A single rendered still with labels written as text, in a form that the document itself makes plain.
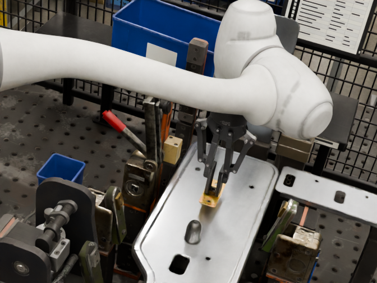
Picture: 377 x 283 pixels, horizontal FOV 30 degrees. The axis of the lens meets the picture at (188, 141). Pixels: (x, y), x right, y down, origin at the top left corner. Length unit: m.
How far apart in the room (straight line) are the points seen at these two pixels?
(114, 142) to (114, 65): 1.05
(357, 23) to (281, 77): 0.73
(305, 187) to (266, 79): 0.55
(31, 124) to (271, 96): 1.19
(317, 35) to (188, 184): 0.57
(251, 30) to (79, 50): 0.31
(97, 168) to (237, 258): 0.73
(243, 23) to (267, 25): 0.04
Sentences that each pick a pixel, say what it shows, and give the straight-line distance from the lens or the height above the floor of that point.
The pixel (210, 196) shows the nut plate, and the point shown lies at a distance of 1.52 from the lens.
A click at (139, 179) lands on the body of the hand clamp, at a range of 1.54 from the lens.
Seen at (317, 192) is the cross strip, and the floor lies 1.00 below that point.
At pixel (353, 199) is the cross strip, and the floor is 1.00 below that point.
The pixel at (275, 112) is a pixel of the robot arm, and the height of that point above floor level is 1.39.
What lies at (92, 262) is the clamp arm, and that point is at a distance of 1.29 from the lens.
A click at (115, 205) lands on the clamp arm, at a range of 1.38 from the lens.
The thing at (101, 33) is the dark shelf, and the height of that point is 1.03.
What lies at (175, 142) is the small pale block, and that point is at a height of 1.06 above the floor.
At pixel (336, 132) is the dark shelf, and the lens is 1.80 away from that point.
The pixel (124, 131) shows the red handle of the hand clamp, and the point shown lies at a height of 1.12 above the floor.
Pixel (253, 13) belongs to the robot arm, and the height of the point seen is 1.48.
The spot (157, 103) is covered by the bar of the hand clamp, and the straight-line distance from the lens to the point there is 1.44.
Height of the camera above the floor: 2.03
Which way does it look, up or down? 37 degrees down
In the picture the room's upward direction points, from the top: 10 degrees clockwise
